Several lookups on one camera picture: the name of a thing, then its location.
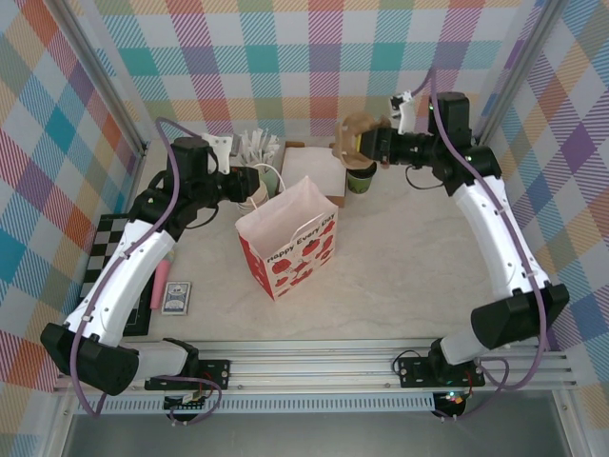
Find brown cardboard cup carrier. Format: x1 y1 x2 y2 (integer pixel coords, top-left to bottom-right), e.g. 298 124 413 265
332 112 394 171

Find green paper coffee cup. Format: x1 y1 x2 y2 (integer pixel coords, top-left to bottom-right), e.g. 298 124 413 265
345 166 380 197

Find white red printed paper bag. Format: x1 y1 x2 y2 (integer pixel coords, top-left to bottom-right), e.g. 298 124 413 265
235 163 340 303

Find mint green holder cup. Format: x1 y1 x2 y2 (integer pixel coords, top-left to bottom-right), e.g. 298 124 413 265
259 163 283 197

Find white paper wrapped straws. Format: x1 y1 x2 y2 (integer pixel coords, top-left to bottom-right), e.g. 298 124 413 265
235 127 283 166

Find pink marker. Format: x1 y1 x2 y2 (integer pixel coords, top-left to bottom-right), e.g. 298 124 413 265
150 247 176 310

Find black silver chessboard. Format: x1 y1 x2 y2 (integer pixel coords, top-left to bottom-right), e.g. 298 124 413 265
78 213 153 337

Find blue playing card box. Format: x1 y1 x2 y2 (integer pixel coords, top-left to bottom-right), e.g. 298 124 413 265
160 280 193 316

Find right aluminium frame post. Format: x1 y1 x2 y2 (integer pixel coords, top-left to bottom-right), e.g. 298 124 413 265
473 0 562 149

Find aluminium frame post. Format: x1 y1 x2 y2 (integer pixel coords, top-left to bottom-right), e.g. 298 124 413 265
59 0 147 157
473 0 562 149

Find left aluminium frame post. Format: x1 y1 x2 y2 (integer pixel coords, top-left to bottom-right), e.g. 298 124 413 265
59 0 147 157

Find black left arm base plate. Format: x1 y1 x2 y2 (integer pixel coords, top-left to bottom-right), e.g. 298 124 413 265
144 357 233 392

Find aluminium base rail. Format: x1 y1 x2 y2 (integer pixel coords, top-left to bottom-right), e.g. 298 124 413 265
51 338 580 395

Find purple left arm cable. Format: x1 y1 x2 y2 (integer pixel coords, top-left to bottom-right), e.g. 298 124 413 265
70 117 225 427

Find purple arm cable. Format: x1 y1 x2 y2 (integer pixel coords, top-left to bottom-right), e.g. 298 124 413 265
70 117 225 427
411 69 548 423

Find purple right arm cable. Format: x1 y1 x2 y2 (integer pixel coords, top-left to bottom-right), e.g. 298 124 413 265
411 69 548 423

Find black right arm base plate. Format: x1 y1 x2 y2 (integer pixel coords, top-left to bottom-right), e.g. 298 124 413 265
393 354 485 389

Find white slotted cable duct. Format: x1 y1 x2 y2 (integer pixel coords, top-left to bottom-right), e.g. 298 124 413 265
73 392 472 415

